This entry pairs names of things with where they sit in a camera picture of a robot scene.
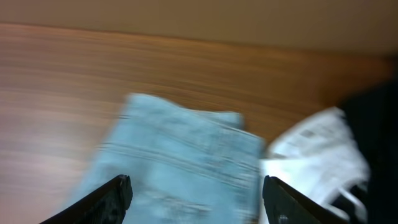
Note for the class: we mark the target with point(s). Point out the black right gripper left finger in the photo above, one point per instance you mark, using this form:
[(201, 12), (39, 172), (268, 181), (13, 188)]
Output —
[(105, 205)]

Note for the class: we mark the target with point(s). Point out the black logo t-shirt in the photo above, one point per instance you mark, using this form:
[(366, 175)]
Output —
[(372, 118)]

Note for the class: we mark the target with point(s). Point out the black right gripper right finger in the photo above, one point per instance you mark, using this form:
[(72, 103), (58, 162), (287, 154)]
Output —
[(285, 205)]

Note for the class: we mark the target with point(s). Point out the white printed t-shirt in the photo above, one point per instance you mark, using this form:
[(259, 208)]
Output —
[(319, 158)]

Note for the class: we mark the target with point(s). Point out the light blue denim shorts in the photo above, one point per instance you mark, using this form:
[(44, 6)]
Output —
[(186, 166)]

